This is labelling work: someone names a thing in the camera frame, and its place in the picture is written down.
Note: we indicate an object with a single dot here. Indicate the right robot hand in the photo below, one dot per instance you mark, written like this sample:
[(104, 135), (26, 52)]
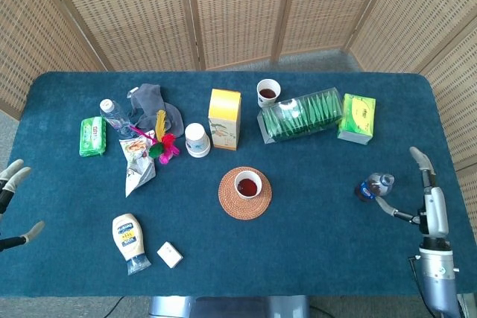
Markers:
[(436, 210)]

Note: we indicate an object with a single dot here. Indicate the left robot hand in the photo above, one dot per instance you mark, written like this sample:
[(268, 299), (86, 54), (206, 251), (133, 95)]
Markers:
[(15, 178)]

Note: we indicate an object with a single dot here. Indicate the cola bottle blue label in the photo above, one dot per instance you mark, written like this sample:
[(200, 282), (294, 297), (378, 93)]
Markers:
[(372, 187)]

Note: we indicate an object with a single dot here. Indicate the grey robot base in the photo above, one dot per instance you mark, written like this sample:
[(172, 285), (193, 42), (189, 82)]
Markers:
[(223, 308)]

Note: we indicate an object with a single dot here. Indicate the paper cup green flower print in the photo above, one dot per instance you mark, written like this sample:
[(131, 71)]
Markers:
[(247, 188)]

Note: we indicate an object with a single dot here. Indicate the paper cup blue flower print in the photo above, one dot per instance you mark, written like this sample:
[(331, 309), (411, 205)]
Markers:
[(266, 101)]

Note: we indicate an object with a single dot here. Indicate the green wet wipes pack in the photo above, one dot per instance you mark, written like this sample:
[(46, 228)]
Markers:
[(92, 137)]

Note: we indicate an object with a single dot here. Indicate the clear water bottle white cap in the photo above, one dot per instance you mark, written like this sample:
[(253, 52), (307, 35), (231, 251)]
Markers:
[(113, 113)]

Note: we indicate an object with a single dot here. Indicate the blue tablecloth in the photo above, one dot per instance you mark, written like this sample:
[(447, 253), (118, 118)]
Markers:
[(316, 240)]

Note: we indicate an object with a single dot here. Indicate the green tissue pack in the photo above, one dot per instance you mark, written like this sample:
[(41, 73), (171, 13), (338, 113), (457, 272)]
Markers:
[(356, 117)]

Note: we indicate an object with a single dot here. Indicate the crumpled white snack bag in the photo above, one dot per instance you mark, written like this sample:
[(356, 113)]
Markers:
[(138, 169)]

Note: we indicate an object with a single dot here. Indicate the mayonnaise squeeze bottle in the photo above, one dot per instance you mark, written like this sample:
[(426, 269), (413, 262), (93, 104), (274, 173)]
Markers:
[(128, 236)]

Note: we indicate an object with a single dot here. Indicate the colourful feather shuttlecock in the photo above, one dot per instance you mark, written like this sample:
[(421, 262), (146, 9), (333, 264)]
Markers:
[(164, 146)]

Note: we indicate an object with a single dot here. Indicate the grey cloth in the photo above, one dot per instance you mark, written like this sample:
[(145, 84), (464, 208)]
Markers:
[(149, 98)]

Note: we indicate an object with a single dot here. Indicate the clear box green tea bags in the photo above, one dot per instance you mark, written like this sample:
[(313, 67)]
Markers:
[(298, 120)]

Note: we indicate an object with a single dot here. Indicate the small white box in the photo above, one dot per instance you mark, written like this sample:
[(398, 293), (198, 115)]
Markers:
[(169, 254)]

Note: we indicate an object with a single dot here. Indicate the stack of upturned paper cups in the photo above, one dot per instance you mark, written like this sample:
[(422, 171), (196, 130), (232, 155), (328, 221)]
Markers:
[(197, 139)]

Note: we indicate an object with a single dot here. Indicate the round woven rattan coaster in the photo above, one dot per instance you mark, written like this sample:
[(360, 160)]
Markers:
[(231, 206)]

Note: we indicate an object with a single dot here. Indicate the tall yellow pomelo carton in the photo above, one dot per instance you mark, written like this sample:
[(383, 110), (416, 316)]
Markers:
[(223, 117)]

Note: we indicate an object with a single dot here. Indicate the woven bamboo folding screen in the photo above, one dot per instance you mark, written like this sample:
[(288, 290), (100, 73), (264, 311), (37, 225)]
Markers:
[(238, 9)]

